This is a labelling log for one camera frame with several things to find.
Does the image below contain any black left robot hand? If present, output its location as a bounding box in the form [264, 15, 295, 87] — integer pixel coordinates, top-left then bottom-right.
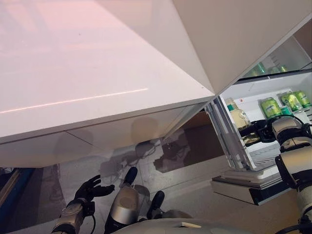
[74, 175, 115, 203]

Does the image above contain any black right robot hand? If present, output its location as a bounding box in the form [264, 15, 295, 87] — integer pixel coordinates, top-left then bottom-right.
[240, 118, 277, 144]

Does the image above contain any yellow tea bottle white cap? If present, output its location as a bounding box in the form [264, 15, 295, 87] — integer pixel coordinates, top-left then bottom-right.
[225, 97, 261, 147]

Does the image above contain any white fridge drawer steel front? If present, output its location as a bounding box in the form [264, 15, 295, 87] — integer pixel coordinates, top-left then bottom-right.
[208, 72, 312, 206]

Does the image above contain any light green drink can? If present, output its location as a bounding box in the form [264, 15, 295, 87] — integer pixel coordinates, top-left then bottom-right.
[280, 92, 304, 112]
[259, 97, 281, 119]
[293, 90, 312, 108]

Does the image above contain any dark green drink can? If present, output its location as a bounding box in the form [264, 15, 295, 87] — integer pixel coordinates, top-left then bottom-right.
[280, 107, 296, 117]

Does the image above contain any tall white cabinet panel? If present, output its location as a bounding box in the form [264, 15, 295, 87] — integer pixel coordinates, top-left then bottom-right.
[172, 0, 312, 96]

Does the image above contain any white counter cabinet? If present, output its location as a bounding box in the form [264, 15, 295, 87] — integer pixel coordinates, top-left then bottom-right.
[0, 0, 215, 169]

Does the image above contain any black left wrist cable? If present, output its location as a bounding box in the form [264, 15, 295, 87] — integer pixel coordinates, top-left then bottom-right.
[89, 211, 97, 234]

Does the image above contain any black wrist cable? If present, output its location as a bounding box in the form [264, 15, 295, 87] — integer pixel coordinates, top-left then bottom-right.
[89, 211, 97, 234]
[290, 115, 312, 128]

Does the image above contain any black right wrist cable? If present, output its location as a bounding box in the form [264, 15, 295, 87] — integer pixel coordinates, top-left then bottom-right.
[290, 115, 312, 128]

